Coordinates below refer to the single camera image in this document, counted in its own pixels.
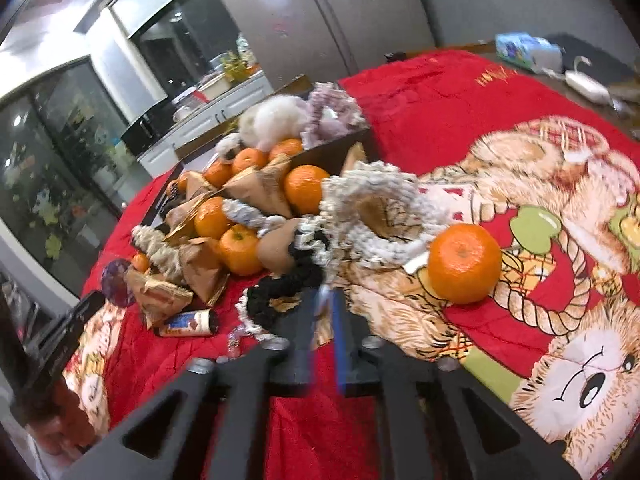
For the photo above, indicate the loose mandarin orange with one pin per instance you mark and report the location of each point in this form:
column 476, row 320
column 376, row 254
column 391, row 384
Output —
column 464, row 263

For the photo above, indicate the black mat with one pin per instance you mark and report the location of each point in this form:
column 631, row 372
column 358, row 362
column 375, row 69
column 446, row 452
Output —
column 600, row 57

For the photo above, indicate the white kitchen cabinet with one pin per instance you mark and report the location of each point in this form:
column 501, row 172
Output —
column 200, row 125

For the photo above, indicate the wooden chair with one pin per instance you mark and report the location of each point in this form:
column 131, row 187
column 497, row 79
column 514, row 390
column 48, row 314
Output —
column 292, row 84

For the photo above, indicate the tissue pack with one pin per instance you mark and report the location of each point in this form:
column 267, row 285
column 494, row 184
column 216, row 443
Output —
column 525, row 50

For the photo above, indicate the dark kitchen window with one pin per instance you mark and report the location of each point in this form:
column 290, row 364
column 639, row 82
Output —
column 190, row 35

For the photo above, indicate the silver refrigerator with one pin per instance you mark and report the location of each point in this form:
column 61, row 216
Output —
column 325, row 15

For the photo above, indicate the red printed blanket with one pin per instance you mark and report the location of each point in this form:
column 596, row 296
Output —
column 425, row 95

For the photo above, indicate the pink knitted scrunchie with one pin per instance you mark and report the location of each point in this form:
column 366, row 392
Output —
column 335, row 105

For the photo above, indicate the white grey knitted scrunchie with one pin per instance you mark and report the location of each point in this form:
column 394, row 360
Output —
column 245, row 215

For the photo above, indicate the pile of brown triangular packets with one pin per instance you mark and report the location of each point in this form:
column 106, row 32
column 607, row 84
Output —
column 265, row 185

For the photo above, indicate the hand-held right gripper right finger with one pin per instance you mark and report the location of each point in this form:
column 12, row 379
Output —
column 341, row 340

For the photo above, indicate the white power adapter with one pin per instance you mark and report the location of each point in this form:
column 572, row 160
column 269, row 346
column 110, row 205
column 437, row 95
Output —
column 587, row 86

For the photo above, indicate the large white knitted scrunchie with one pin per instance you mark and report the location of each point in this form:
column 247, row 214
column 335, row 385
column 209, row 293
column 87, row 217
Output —
column 350, row 195

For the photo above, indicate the chocolate candy tube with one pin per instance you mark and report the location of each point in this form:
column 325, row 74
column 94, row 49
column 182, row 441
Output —
column 187, row 322

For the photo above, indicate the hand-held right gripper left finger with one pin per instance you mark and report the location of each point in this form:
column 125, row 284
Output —
column 309, row 330

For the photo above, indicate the white fluffy pom-pom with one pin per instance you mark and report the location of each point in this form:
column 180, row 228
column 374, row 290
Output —
column 272, row 117

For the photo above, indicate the purple patterned round item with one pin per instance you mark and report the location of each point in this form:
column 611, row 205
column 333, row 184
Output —
column 117, row 282

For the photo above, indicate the black scrunchie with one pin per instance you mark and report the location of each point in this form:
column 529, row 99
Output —
column 295, row 280

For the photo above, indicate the white basin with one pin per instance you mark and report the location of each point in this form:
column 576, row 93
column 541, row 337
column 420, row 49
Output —
column 216, row 87

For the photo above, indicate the white fluffy scrunchie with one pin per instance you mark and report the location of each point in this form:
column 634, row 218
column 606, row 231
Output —
column 227, row 145

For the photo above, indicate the black microwave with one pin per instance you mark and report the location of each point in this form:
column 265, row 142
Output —
column 145, row 132

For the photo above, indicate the person's left forearm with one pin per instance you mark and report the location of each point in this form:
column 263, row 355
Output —
column 42, row 460

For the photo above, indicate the black gift box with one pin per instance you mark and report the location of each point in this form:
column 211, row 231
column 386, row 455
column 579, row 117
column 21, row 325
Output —
column 325, row 152

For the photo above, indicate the person's left hand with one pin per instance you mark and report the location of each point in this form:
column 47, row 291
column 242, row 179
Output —
column 55, row 410

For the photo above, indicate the glass sliding door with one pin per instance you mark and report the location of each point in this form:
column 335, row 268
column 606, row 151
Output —
column 60, row 170

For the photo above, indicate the brown rounded object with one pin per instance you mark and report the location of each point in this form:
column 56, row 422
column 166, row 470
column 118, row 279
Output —
column 274, row 250

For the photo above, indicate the small black object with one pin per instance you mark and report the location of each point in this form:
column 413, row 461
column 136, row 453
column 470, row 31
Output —
column 395, row 57

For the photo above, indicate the pile of mandarin oranges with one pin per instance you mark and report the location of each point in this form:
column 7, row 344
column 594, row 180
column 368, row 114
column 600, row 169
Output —
column 305, row 187

